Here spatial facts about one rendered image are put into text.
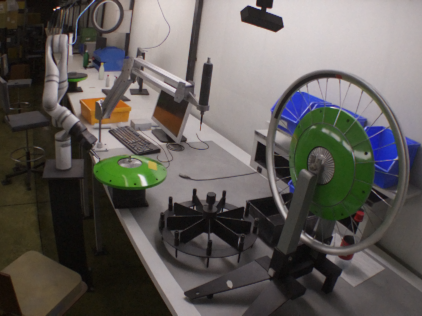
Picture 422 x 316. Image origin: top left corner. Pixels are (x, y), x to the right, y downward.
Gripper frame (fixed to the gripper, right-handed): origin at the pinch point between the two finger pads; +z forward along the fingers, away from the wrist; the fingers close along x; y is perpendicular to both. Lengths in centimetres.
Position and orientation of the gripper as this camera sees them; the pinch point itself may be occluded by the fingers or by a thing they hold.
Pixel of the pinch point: (99, 159)
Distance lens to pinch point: 154.7
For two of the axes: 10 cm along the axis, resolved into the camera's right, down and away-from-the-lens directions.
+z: 7.3, 6.7, 1.2
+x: 1.7, -3.5, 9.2
